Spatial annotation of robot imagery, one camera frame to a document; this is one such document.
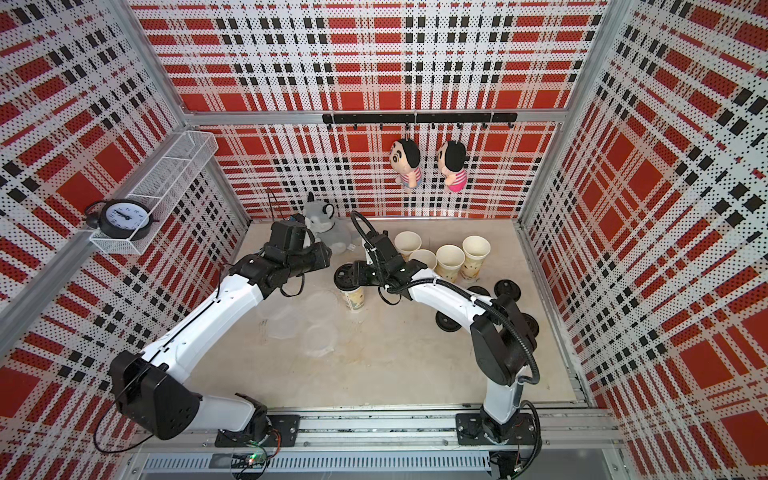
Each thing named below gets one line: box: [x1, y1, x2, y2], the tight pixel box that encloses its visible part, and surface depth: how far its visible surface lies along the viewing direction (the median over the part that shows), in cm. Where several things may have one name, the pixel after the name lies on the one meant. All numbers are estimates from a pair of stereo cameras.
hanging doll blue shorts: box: [390, 138, 423, 189], surface depth 95 cm
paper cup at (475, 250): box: [460, 235, 491, 282], surface depth 95 cm
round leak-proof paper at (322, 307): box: [306, 290, 339, 325], surface depth 97 cm
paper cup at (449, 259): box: [436, 244, 466, 284], surface depth 92 cm
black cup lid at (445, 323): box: [435, 311, 462, 333], surface depth 94 cm
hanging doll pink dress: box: [437, 140, 469, 193], surface depth 96 cm
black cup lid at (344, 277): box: [334, 263, 360, 291], surface depth 84 cm
